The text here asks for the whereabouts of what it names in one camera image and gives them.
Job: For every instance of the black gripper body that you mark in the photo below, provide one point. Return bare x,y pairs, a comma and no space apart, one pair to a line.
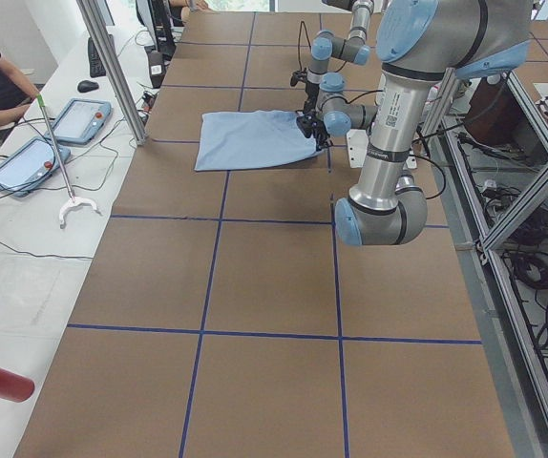
310,93
318,129

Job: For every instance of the light blue t-shirt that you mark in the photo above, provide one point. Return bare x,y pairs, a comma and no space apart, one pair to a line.
255,140

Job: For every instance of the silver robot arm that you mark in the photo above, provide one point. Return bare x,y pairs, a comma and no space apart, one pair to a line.
417,41
327,45

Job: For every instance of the black keyboard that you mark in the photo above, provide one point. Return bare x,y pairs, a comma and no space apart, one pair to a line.
96,66

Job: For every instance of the black computer mouse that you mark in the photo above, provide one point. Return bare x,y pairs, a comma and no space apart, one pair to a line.
86,86

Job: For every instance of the far blue teach pendant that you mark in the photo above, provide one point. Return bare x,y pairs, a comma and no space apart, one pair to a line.
80,121

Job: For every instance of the blue teach pendant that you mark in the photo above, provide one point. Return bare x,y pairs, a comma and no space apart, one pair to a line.
80,121
28,167

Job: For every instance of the reacher grabber stick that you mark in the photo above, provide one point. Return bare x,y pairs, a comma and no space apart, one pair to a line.
74,201

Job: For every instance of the near blue teach pendant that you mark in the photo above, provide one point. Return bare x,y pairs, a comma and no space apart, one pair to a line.
28,167

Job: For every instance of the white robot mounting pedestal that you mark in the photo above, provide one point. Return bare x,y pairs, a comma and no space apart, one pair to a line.
357,144

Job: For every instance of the aluminium frame post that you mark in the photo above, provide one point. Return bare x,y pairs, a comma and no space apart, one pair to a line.
96,27

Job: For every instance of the aluminium truss frame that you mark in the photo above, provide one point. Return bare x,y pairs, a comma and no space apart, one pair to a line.
496,141

